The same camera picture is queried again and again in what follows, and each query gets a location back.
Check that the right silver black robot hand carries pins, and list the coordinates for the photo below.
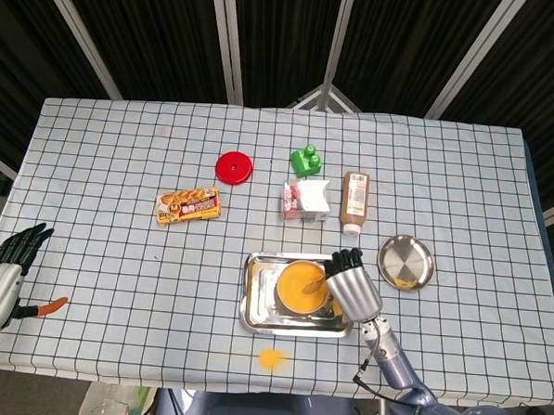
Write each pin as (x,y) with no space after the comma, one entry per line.
(354,293)

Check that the metal spoon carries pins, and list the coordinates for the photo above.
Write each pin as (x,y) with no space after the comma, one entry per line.
(311,287)

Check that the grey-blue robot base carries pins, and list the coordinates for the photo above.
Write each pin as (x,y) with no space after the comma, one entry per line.
(257,413)

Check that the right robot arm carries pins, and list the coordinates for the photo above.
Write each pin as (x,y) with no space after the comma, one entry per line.
(398,367)

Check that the white bowl of orange powder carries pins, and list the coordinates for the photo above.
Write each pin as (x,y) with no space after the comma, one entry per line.
(296,292)

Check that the orange powder pile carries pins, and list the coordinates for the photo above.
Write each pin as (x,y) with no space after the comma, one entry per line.
(271,358)

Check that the round steel plate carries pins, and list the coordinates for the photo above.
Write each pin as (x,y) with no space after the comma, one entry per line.
(406,261)

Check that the brown sauce bottle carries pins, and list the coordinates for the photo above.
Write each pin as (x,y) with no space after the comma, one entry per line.
(354,202)

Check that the rectangular steel tray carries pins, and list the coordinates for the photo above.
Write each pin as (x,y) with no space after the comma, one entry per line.
(257,318)

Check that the clear box with red packets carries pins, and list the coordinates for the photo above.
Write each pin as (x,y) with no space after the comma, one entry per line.
(312,200)

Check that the checked blue tablecloth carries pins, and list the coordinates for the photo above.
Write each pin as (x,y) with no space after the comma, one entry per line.
(116,264)

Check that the green toy block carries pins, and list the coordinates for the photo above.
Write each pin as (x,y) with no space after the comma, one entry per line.
(302,164)

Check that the clear plastic bag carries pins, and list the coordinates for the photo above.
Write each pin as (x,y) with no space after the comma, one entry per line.
(109,403)

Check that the red round lid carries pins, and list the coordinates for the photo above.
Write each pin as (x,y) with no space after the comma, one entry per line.
(234,169)

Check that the yellow snack package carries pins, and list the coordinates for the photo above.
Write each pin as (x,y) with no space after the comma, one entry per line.
(189,206)

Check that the white triangular frame foot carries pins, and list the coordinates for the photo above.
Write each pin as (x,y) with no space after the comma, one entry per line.
(324,98)

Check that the white partition post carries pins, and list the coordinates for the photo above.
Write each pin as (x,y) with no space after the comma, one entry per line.
(336,43)
(470,59)
(229,47)
(81,39)

